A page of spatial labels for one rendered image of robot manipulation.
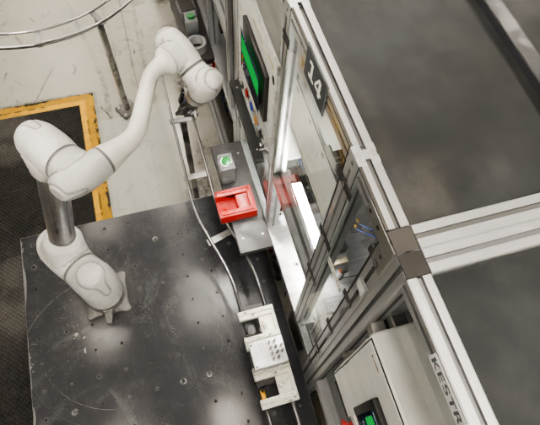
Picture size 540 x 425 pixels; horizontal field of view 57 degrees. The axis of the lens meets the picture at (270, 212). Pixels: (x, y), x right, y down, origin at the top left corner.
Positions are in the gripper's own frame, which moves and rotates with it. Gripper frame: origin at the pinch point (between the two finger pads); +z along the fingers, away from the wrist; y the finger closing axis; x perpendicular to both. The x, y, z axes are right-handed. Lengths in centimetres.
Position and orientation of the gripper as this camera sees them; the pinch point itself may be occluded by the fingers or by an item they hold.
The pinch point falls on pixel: (180, 111)
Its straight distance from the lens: 216.0
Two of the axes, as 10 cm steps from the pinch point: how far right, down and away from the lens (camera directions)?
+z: -4.4, 1.0, 8.9
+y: -3.6, -9.3, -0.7
